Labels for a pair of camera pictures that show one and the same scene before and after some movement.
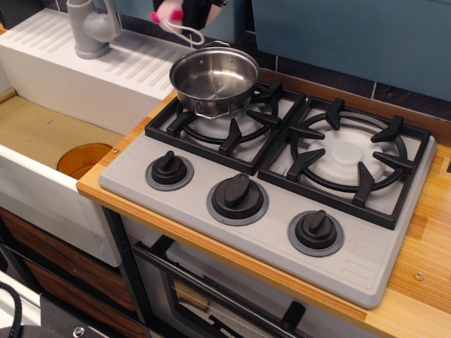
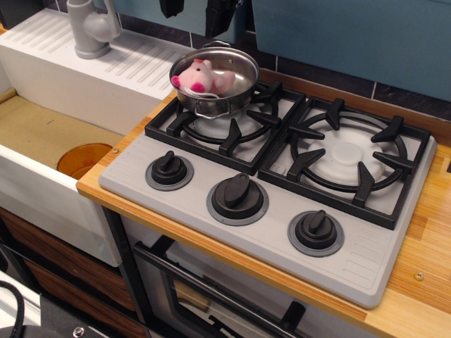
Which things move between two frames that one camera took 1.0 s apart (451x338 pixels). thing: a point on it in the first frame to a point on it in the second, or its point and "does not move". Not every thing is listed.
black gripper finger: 156,4 to 171,8
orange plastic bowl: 78,160 does not move
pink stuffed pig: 170,14 to 199,76
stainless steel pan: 214,79 does not move
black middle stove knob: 237,201 does not move
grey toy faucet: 93,30 does not move
